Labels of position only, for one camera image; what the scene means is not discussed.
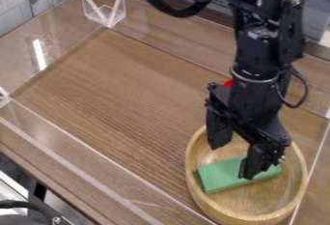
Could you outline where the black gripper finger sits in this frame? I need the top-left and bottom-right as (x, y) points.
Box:
(238, 143), (280, 181)
(206, 108), (234, 150)

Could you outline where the red toy strawberry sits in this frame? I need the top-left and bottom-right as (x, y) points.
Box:
(224, 79), (234, 88)

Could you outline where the brown wooden bowl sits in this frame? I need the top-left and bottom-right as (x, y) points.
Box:
(186, 127), (309, 225)

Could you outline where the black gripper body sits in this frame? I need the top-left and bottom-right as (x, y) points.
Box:
(204, 66), (293, 165)

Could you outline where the green rectangular block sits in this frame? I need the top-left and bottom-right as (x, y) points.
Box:
(197, 156), (282, 194)

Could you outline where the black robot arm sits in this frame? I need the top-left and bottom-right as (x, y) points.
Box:
(146, 0), (306, 180)

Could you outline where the clear acrylic corner bracket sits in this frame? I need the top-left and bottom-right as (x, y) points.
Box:
(82, 0), (127, 28)

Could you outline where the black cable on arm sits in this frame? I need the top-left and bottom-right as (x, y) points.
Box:
(276, 66), (312, 109)

